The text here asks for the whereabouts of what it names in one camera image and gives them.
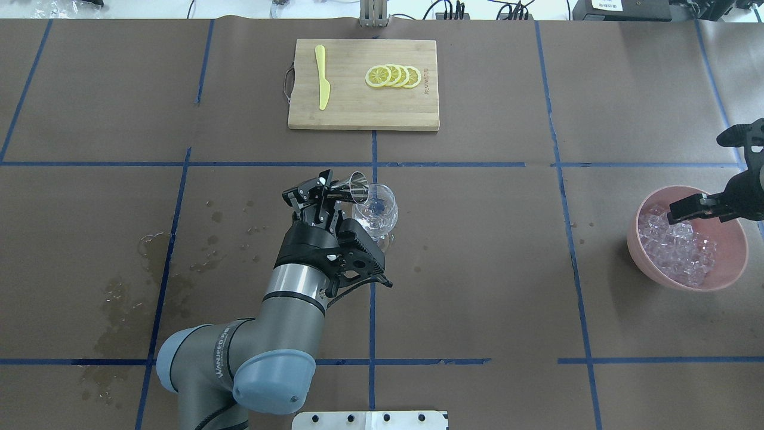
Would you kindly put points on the black power box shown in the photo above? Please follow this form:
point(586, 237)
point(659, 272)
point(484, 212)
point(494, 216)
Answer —
point(627, 11)

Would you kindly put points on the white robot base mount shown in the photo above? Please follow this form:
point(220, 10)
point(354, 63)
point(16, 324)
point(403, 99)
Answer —
point(390, 419)

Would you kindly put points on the pile of ice cubes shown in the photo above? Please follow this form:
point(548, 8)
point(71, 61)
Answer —
point(678, 251)

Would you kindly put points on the clear plastic bag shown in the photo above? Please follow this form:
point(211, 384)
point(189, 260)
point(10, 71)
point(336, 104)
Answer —
point(63, 9)

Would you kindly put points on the clear wine glass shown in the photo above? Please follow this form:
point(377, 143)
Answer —
point(378, 215)

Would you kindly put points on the bamboo cutting board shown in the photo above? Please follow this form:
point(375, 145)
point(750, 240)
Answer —
point(353, 105)

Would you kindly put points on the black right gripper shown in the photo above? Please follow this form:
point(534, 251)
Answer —
point(747, 192)

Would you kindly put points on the aluminium frame post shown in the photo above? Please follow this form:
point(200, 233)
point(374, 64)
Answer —
point(373, 13)

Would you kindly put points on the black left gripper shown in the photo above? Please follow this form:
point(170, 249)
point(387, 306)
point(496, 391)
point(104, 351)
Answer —
point(306, 242)

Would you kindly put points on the lemon slice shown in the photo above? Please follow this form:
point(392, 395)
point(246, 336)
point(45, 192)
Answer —
point(378, 76)
point(394, 76)
point(414, 77)
point(404, 78)

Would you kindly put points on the pink bowl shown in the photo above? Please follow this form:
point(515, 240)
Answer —
point(732, 244)

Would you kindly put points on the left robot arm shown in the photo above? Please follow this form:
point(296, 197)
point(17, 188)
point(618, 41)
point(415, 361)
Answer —
point(222, 372)

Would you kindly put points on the steel double jigger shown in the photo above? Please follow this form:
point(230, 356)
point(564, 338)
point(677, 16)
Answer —
point(354, 189)

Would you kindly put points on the yellow plastic knife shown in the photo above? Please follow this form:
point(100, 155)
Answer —
point(324, 85)

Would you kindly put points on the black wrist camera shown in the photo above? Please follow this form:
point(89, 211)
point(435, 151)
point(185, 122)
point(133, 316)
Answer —
point(363, 261)

